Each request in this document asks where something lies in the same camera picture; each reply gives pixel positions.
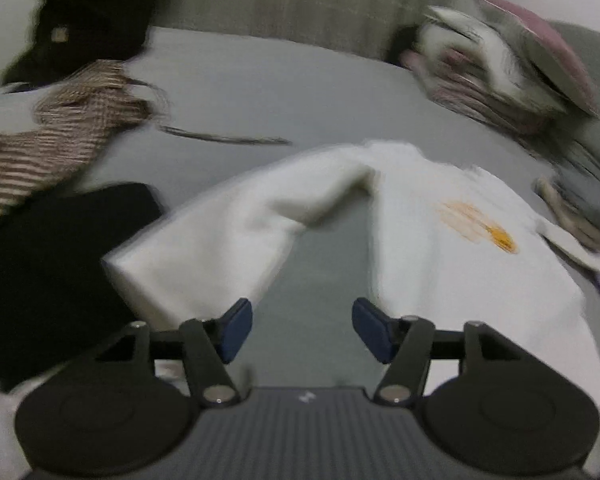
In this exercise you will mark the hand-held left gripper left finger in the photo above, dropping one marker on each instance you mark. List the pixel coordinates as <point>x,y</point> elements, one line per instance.
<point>235,331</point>

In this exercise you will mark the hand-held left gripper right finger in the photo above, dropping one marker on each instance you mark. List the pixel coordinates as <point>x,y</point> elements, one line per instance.
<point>372,331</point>

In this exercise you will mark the white sweatshirt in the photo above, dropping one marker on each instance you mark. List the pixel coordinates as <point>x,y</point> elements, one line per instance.
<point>455,285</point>

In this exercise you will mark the pile of folded clothes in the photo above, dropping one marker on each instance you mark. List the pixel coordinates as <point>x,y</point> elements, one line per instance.
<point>480,45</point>

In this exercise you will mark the beige folded garment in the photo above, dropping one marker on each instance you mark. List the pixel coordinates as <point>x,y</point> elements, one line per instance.
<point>575,230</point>

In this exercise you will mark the grey folded garment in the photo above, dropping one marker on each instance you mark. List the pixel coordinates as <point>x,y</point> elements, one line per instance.
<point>590,192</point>

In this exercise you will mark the striped knitted garment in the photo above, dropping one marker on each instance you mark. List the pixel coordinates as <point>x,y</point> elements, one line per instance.
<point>40,160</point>

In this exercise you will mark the grey patterned curtain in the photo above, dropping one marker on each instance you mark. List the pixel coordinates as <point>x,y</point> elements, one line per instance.
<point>305,0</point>

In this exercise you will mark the pink pillow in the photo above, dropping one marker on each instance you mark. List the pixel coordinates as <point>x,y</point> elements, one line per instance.
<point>555,45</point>

